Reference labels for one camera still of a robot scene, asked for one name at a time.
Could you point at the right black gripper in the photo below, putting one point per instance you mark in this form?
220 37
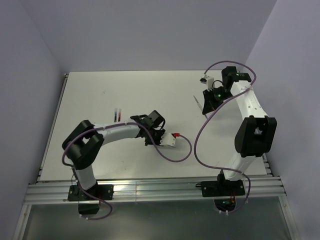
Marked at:
210 105

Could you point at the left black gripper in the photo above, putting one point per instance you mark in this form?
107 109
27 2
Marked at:
157 142

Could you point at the clear capped pen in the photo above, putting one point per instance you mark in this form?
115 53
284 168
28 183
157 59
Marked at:
200 107

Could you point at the red pen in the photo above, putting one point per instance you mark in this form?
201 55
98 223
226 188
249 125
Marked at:
119 114

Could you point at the blue pen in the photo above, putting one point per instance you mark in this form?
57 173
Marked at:
115 119

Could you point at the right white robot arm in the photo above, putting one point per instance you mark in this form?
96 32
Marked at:
257 130

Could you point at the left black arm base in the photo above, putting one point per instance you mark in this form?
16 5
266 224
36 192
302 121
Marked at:
102 192

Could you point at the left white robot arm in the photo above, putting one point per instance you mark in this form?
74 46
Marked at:
82 146

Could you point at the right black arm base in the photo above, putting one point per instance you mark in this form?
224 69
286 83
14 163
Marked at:
227 189

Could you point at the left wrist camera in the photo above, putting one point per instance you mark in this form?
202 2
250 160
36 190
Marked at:
171 140

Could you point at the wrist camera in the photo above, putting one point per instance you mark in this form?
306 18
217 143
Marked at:
208 81
171 140

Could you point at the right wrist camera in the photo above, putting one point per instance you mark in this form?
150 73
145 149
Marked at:
208 81

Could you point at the aluminium mounting rail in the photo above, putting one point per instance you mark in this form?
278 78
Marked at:
144 190

